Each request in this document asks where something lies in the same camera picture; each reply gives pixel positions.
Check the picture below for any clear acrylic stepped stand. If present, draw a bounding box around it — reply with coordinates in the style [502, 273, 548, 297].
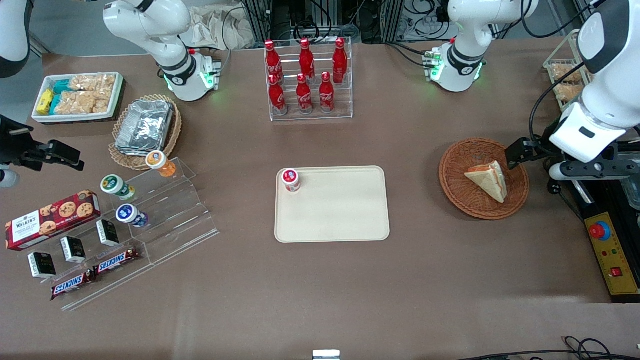
[59, 157, 221, 312]

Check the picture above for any clear rice cracker packet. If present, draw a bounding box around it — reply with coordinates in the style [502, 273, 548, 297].
[551, 62, 585, 84]
[93, 73, 117, 101]
[69, 75, 96, 93]
[57, 91, 111, 115]
[554, 82, 587, 104]

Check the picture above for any beige cloth bag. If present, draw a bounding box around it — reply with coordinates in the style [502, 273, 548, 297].
[189, 3, 257, 51]

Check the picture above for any black equipment rack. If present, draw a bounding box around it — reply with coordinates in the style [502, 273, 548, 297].
[240, 0, 453, 45]

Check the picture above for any red Walkers cookie box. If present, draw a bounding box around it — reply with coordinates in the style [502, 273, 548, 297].
[4, 189, 102, 252]

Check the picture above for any Snickers chocolate bar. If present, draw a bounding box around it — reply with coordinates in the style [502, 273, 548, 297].
[92, 246, 140, 276]
[49, 269, 96, 302]

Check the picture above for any yellow emergency stop control box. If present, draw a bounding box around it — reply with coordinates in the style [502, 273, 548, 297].
[583, 212, 640, 299]

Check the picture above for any red cap small bottle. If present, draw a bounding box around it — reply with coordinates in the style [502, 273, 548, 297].
[281, 168, 302, 194]

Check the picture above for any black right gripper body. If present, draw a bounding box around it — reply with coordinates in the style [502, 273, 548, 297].
[0, 115, 37, 169]

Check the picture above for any beige plastic tray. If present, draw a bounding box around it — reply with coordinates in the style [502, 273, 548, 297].
[274, 165, 391, 244]

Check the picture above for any green cap small bottle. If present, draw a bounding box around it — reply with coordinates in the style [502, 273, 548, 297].
[100, 174, 136, 201]

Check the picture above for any brown round wicker basket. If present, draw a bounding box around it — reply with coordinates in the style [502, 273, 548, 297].
[438, 138, 530, 221]

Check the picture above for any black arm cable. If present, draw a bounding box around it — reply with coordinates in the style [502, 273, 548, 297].
[528, 61, 587, 147]

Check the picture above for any triangle sandwich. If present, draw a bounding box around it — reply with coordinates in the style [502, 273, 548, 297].
[464, 160, 508, 204]

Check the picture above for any purple cap small bottle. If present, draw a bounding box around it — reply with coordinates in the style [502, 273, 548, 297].
[115, 203, 150, 229]

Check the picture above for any white rectangular bin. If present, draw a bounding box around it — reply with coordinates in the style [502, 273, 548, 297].
[31, 71, 124, 124]

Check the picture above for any wire basket with bread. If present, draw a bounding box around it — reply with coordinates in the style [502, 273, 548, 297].
[543, 28, 597, 112]

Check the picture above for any orange cap small bottle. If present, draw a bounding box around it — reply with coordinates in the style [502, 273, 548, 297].
[145, 150, 177, 179]

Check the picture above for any black floor cable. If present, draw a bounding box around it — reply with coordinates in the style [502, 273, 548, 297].
[459, 335, 640, 360]

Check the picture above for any small black box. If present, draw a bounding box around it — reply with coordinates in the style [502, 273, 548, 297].
[59, 235, 87, 264]
[27, 251, 57, 279]
[95, 218, 121, 247]

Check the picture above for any silver foil pack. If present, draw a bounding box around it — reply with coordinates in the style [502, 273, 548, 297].
[114, 99, 174, 155]
[125, 110, 174, 152]

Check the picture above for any red cola bottle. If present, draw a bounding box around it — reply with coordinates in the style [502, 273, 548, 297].
[295, 73, 314, 115]
[318, 71, 336, 114]
[264, 40, 284, 85]
[298, 38, 316, 81]
[332, 37, 349, 85]
[268, 74, 289, 116]

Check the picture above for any clear acrylic bottle rack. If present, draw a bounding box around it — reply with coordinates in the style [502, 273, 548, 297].
[264, 37, 354, 122]

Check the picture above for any light tan wicker basket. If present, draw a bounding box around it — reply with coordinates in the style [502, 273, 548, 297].
[108, 94, 183, 172]

